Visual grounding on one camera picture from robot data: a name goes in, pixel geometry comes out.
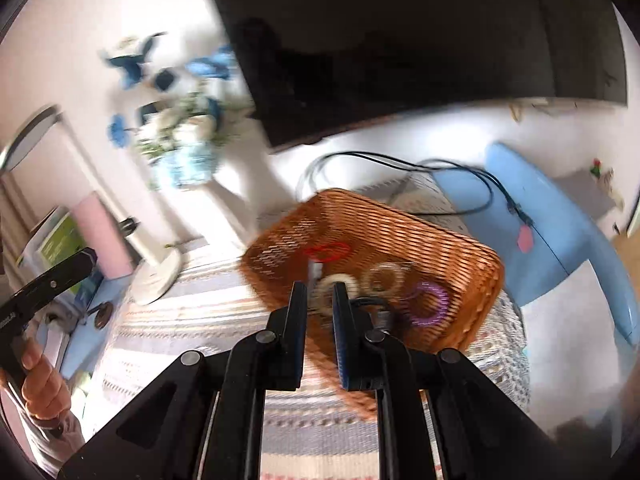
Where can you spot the pink folder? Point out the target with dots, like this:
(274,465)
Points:
(102,240)

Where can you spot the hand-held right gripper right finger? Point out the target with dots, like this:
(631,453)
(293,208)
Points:
(342,340)

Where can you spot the small toy figurine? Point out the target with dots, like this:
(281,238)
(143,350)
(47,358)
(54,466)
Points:
(596,167)

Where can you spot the light blue hair clip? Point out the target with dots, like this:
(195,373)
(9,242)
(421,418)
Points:
(313,272)

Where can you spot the white desk lamp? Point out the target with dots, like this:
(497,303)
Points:
(155,280)

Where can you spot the pink sticker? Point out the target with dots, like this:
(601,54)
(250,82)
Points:
(525,240)

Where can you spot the brown round wooden stand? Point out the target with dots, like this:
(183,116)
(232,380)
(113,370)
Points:
(102,316)

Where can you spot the person's left hand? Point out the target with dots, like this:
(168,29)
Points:
(45,385)

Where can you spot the person's left forearm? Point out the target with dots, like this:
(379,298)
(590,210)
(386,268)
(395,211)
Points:
(45,445)

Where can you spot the black flat screen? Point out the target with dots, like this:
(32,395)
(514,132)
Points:
(400,35)

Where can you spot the light blue chair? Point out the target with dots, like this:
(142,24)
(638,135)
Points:
(550,220)

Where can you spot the white ribbed vase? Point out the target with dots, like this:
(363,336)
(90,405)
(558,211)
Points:
(235,210)

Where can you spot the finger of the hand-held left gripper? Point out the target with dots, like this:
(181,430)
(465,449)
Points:
(60,272)

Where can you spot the row of children's books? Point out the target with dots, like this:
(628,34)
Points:
(55,245)

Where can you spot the blue white artificial flowers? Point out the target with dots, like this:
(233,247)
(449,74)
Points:
(185,130)

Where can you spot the brown wicker basket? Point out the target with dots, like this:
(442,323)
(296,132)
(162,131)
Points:
(400,230)

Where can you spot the striped woven table mat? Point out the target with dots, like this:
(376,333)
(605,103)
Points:
(165,330)

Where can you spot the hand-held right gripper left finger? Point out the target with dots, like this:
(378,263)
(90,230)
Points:
(295,340)

